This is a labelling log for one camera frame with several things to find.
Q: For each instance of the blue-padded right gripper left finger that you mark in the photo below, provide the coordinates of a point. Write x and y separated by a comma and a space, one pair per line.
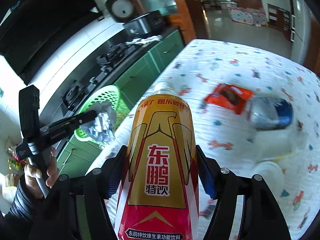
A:
75, 207

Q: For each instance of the dark wooden shelf unit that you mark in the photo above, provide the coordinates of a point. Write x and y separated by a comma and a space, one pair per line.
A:
281, 20

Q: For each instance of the cartoon print white tablecloth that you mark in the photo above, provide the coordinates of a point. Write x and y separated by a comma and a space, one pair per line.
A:
228, 138

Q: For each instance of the green plastic mesh basket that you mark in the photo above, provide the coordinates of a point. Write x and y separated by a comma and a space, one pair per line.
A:
112, 94

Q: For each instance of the black rice cooker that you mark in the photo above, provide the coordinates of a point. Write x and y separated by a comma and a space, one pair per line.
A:
135, 24

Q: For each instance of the silver blue beer can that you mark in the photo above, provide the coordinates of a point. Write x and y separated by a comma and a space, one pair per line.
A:
269, 113

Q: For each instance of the polka dot play fence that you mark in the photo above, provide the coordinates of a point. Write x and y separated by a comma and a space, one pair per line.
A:
248, 16

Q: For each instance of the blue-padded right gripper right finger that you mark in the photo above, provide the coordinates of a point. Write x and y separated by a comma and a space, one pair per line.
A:
261, 216

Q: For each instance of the white cloth on counter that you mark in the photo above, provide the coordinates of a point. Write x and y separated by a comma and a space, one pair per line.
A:
142, 41

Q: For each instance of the black range hood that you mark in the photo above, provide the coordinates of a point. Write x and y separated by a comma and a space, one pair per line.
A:
32, 30

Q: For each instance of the person's left hand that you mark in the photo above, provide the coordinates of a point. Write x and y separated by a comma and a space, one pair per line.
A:
31, 173

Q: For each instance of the white plastic cup lid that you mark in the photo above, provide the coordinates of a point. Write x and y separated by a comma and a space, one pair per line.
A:
272, 174

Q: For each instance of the orange snack wrapper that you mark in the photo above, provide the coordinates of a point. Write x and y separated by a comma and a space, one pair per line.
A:
230, 97

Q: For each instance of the clear bottle white label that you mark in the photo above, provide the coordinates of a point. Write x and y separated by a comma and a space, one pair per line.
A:
276, 144

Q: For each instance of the wooden glass door cabinet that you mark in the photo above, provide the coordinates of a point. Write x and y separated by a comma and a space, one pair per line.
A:
188, 15

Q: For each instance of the black gas stove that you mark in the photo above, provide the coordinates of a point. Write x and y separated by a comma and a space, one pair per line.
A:
93, 70

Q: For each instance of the silver foil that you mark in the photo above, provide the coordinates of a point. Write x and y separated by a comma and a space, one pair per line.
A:
101, 128

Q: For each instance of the white refrigerator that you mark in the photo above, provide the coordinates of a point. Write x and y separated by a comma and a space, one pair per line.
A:
300, 31

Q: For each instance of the green kitchen cabinets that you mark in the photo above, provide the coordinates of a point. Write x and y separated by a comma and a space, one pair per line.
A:
129, 81

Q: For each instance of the golden energy drink bottle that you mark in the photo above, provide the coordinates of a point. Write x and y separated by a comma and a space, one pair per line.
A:
159, 192

